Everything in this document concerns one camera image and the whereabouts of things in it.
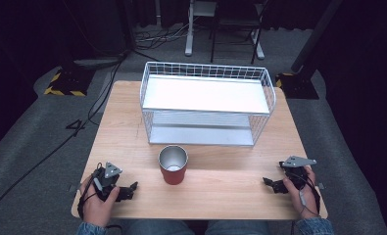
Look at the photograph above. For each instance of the person's left hand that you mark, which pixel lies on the person's left hand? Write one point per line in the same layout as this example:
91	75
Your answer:
98	205

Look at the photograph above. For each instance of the white desk frame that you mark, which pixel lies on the white desk frame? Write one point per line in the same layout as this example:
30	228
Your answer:
194	19

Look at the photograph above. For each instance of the black folding chair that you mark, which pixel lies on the black folding chair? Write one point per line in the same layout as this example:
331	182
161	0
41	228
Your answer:
236	23

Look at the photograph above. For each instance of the person's right hand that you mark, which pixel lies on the person's right hand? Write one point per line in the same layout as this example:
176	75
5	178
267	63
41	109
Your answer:
307	199

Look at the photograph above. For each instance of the black slanted stand pole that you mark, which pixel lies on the black slanted stand pole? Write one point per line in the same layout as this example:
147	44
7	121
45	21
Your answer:
315	36

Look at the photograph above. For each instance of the black stand base striped tape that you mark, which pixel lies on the black stand base striped tape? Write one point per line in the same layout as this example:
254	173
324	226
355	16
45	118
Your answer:
299	86
68	81

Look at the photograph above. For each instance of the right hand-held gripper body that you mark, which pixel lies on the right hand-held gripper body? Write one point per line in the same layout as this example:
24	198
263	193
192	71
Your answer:
297	169

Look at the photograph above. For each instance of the red cup with metal inside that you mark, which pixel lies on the red cup with metal inside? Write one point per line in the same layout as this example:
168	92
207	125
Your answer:
173	166

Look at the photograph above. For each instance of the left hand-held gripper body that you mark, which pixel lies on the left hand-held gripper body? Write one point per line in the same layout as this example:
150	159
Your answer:
108	178

